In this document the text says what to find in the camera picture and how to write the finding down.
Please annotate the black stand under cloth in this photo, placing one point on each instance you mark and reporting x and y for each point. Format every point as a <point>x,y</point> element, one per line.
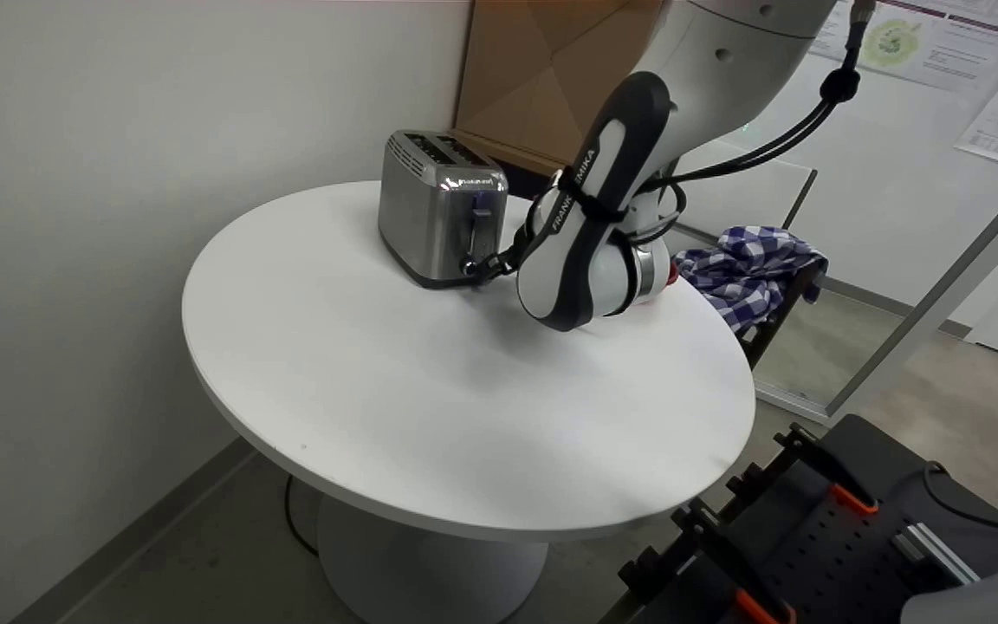
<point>777,325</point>

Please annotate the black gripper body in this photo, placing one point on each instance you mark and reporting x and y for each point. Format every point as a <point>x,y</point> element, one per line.
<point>522,242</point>

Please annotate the metal frame pole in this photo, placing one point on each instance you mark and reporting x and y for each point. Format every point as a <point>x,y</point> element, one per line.
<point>935,289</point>

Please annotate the stainless steel toaster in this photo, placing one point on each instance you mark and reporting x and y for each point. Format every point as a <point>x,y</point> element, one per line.
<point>433,208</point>

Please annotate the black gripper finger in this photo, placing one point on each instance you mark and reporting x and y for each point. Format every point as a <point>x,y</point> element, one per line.
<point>486,268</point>

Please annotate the black cart with orange clamps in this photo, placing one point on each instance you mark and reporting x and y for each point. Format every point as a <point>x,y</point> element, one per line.
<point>845,532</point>

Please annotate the blue white checkered cloth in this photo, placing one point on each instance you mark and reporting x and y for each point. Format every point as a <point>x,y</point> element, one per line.
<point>754,272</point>

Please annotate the brown cardboard box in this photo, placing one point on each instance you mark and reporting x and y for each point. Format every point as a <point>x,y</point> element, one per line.
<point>544,70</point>

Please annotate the paper poster with green logo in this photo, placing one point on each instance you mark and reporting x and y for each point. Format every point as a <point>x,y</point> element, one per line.
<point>962,35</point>

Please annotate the round white table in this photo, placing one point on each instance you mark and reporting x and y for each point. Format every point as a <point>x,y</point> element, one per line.
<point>440,394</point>

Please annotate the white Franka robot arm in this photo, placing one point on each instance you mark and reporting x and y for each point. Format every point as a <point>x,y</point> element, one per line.
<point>685,81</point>

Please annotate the thin black rod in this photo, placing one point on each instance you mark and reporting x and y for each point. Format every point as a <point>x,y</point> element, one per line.
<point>801,200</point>

